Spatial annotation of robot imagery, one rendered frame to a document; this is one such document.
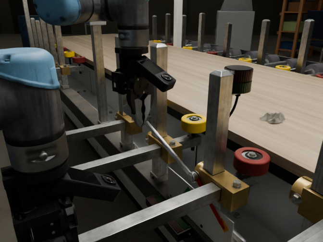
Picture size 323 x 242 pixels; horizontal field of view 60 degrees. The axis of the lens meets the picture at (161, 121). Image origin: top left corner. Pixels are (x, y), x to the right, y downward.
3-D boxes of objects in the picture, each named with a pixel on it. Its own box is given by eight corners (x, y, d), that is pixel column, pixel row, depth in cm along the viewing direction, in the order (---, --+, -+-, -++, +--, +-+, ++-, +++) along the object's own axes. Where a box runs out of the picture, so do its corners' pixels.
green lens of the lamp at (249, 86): (236, 95, 57) (237, 84, 56) (216, 88, 62) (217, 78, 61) (256, 90, 60) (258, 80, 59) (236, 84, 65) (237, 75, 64)
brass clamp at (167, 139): (166, 165, 79) (166, 149, 78) (143, 146, 90) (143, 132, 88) (183, 159, 82) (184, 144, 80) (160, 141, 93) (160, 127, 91)
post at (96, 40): (101, 127, 130) (92, 25, 112) (97, 124, 133) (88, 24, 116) (110, 126, 132) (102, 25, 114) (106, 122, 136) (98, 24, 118)
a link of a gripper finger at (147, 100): (135, 119, 82) (134, 89, 78) (151, 124, 78) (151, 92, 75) (128, 123, 79) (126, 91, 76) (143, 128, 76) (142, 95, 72)
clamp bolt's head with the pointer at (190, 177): (221, 231, 60) (189, 171, 67) (216, 234, 62) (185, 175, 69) (228, 227, 61) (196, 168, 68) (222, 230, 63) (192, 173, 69)
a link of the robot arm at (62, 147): (58, 119, 42) (72, 139, 36) (62, 146, 44) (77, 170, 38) (2, 129, 39) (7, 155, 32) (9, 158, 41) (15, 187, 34)
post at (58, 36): (63, 91, 189) (53, 15, 171) (62, 90, 192) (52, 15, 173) (68, 90, 191) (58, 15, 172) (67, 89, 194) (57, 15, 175)
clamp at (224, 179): (230, 212, 60) (232, 193, 58) (192, 181, 70) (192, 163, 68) (249, 203, 62) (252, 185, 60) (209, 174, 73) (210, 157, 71)
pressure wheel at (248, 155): (247, 208, 64) (253, 165, 60) (223, 190, 71) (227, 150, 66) (270, 197, 68) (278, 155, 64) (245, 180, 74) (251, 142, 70)
